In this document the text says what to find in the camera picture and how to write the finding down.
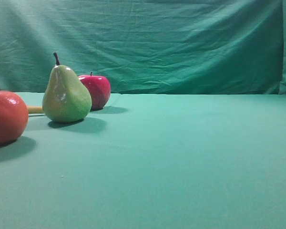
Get green pear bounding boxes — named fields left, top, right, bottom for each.
left=42, top=52, right=92, bottom=123

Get green table cloth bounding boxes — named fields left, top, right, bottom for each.
left=0, top=94, right=286, bottom=229

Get red apple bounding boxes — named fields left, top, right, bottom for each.
left=78, top=72, right=111, bottom=110

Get green backdrop cloth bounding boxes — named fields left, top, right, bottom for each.
left=0, top=0, right=286, bottom=94

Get yellow banana tip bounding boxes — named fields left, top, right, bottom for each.
left=27, top=106, right=43, bottom=114

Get orange fruit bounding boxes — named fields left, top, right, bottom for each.
left=0, top=91, right=28, bottom=145

